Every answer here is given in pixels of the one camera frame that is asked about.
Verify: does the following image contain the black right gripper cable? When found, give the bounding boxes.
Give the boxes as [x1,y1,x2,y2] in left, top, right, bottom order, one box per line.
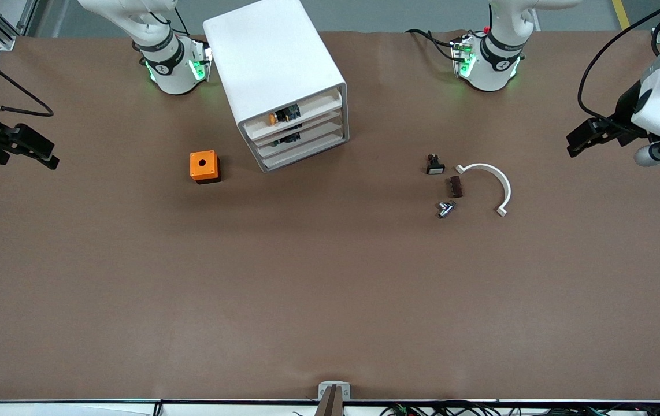
[0,35,55,118]

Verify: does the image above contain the orange button enclosure box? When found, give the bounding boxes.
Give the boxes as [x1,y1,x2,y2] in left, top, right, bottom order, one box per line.
[190,150,221,185]

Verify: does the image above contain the white drawer cabinet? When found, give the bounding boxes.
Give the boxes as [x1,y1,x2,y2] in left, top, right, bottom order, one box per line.
[203,0,350,174]

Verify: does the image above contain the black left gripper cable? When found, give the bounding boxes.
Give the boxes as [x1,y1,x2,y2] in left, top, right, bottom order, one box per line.
[577,3,660,121]

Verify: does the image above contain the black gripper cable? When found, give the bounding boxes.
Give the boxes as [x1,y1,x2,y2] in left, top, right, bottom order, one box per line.
[0,35,55,118]
[577,3,660,121]

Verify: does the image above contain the black arm base cable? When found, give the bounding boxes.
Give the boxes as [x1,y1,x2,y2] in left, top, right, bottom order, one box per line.
[404,28,459,63]

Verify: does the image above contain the white plastic drawer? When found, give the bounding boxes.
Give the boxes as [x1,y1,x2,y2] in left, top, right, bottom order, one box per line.
[242,88,344,141]
[252,109,345,153]
[258,122,347,162]
[262,134,349,173]

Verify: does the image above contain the black cable bundle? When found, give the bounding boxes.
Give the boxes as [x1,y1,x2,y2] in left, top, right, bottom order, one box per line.
[382,402,660,416]

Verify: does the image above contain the yellow push button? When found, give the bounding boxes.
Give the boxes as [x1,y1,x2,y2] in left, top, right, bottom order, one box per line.
[268,104,301,127]

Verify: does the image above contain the white curved plastic arc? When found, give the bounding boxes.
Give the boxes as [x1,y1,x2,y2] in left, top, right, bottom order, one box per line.
[455,163,513,217]

